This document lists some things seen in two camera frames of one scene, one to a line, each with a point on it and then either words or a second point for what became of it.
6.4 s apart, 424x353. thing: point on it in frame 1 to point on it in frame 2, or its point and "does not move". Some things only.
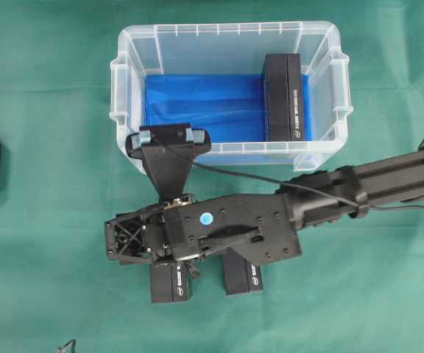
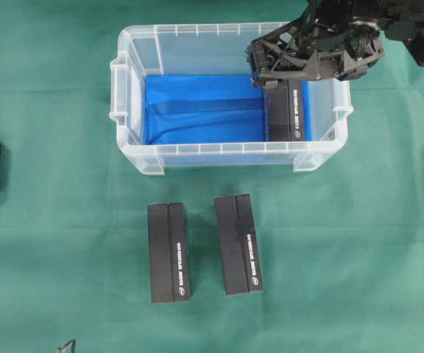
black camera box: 283,97 does not move
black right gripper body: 236,231 to 333,40
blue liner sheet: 232,108 does not move
